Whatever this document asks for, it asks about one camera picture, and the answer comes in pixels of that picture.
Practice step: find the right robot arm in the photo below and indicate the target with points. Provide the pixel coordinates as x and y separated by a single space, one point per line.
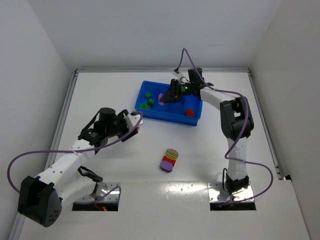
235 119

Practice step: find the small green lego brick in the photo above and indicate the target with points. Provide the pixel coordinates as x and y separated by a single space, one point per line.
148 95

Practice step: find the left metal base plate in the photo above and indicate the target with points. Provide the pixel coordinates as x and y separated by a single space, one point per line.
107 192

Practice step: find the blue divided plastic bin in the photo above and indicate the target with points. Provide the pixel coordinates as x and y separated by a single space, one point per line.
168 112

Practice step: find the red flower lego brick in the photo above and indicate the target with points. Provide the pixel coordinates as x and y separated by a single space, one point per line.
189 112

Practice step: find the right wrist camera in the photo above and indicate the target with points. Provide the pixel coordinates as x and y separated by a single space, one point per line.
179 75

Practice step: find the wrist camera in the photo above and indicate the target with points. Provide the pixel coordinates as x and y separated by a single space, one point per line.
133 120
179 75

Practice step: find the burger printed lego brick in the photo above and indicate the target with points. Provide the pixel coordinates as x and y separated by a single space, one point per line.
172 154

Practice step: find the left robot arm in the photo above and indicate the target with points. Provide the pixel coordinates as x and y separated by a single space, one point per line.
42 198

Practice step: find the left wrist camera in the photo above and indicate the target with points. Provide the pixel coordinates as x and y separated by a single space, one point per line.
133 120

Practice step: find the green curved lego brick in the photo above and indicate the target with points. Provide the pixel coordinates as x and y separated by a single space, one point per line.
145 105

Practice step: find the purple rounded lego brick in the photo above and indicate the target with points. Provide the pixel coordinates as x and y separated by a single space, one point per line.
166 166

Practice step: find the red lego brick in stack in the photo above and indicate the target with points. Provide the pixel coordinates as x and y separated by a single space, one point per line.
169 159

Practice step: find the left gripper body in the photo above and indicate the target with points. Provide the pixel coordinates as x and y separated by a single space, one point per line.
126 124

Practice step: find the metal base plate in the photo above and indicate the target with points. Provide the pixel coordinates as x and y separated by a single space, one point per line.
217 195
107 192

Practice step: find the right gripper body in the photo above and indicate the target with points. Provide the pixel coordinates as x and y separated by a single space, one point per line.
175 89

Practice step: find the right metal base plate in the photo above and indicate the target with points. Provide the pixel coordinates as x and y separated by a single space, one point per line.
217 195

